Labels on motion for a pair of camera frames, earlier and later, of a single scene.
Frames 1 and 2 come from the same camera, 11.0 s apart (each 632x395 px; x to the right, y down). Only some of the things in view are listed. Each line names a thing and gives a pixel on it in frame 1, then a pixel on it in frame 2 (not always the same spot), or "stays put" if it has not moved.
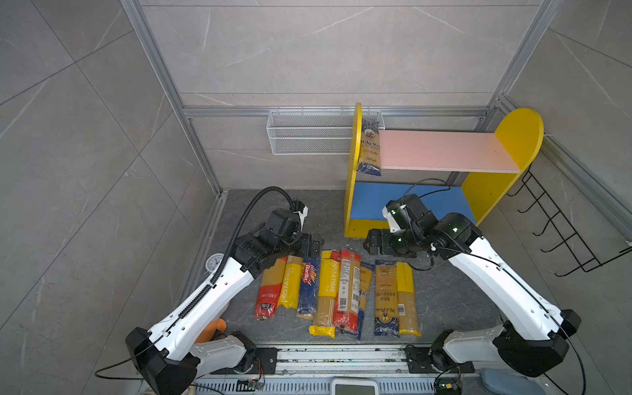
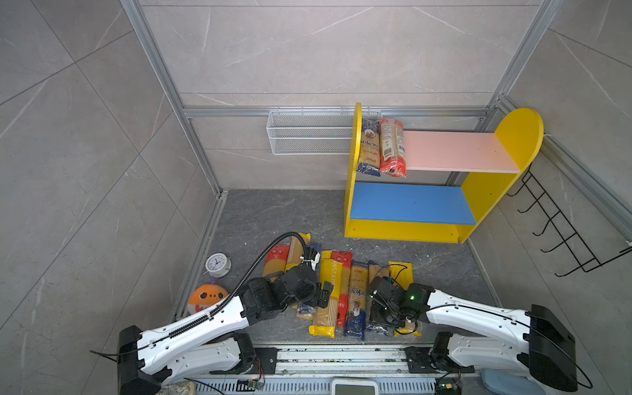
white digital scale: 355,387 stays put
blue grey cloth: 507,383 stays put
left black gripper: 305,248 → 318,299
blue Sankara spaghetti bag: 370,155 stays put
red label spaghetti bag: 347,303 → 392,160
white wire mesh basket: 306,132 stays put
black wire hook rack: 578,248 stays put
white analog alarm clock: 212,261 stays put
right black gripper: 383,247 → 377,320
